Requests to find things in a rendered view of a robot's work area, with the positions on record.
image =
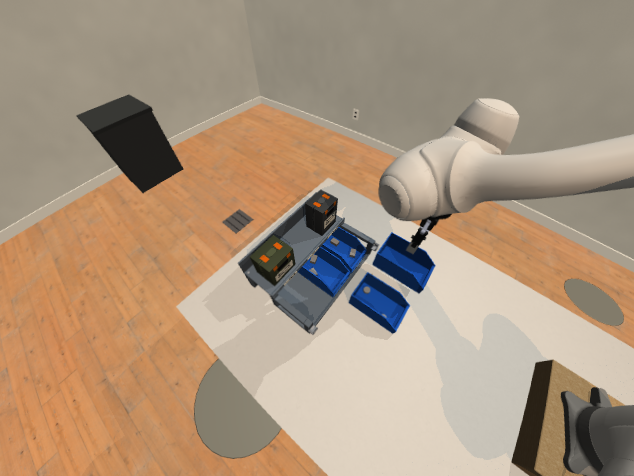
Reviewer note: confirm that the grey metal shelf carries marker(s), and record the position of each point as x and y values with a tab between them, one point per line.
301	298

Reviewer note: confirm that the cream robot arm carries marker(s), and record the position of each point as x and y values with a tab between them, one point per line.
450	176

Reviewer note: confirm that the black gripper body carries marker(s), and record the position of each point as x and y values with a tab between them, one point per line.
433	219

